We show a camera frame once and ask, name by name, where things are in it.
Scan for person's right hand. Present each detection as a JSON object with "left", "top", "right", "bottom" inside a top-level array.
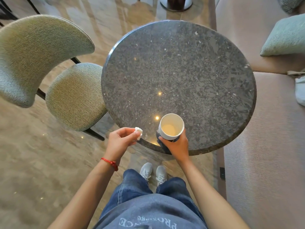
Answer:
[{"left": 158, "top": 129, "right": 190, "bottom": 163}]

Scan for person's left hand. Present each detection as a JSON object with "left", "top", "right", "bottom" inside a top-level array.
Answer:
[{"left": 104, "top": 127, "right": 142, "bottom": 163}]

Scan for white paper cup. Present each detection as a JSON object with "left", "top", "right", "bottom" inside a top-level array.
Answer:
[{"left": 156, "top": 113, "right": 185, "bottom": 147}]

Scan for person's right forearm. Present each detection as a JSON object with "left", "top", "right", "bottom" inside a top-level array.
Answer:
[{"left": 177, "top": 158, "right": 251, "bottom": 229}]

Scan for person's left forearm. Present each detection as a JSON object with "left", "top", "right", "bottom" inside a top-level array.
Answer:
[{"left": 48, "top": 156, "right": 119, "bottom": 229}]

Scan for grey left sneaker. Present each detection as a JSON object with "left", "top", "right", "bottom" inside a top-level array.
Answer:
[{"left": 139, "top": 162, "right": 153, "bottom": 182}]

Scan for grey sneaker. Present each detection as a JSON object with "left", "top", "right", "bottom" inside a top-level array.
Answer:
[
  {"left": 155, "top": 165, "right": 168, "bottom": 187},
  {"left": 139, "top": 162, "right": 153, "bottom": 182}
]

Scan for grey right sneaker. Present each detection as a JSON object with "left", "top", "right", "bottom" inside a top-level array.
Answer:
[{"left": 155, "top": 165, "right": 168, "bottom": 187}]

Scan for blue denim jeans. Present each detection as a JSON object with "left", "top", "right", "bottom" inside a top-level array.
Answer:
[{"left": 99, "top": 169, "right": 202, "bottom": 221}]

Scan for grey printed shirt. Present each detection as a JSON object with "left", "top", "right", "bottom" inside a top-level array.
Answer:
[{"left": 92, "top": 194, "right": 208, "bottom": 229}]

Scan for beige upholstered sofa bench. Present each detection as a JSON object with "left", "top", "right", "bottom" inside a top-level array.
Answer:
[{"left": 215, "top": 0, "right": 305, "bottom": 229}]

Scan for green upholstered chair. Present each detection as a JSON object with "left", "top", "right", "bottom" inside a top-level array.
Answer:
[{"left": 0, "top": 14, "right": 109, "bottom": 141}]

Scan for round metal table base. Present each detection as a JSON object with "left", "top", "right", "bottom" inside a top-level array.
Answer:
[{"left": 159, "top": 0, "right": 193, "bottom": 12}]

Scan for white bag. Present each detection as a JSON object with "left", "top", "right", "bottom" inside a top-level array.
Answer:
[{"left": 295, "top": 76, "right": 305, "bottom": 107}]

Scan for light green cushion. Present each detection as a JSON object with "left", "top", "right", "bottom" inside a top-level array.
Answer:
[{"left": 260, "top": 14, "right": 305, "bottom": 57}]

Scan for black metal chair legs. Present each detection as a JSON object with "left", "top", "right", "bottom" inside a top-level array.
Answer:
[{"left": 0, "top": 0, "right": 40, "bottom": 27}]

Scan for grey knitted cushion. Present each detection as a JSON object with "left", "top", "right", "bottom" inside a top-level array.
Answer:
[{"left": 276, "top": 0, "right": 305, "bottom": 14}]

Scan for red string bracelet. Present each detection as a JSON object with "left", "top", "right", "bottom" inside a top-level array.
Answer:
[{"left": 101, "top": 157, "right": 119, "bottom": 172}]

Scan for beige bag strap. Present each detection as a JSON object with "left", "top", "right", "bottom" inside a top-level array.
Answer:
[{"left": 287, "top": 69, "right": 305, "bottom": 77}]

